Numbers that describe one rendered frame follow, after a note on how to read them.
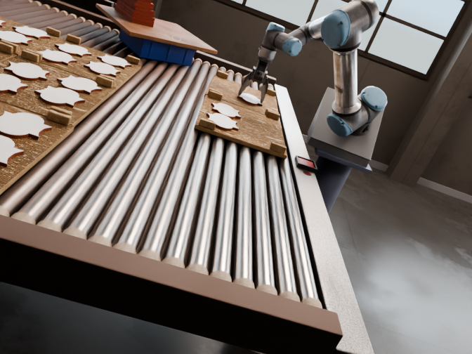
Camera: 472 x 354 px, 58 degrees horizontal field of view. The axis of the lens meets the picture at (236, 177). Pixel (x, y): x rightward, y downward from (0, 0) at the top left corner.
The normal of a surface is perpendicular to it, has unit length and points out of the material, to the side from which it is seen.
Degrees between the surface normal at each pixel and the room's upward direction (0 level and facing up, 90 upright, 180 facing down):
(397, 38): 90
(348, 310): 0
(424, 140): 90
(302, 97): 90
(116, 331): 0
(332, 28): 118
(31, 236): 0
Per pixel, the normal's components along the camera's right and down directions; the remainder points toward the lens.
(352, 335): 0.32, -0.85
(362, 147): 0.12, -0.34
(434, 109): -0.09, 0.41
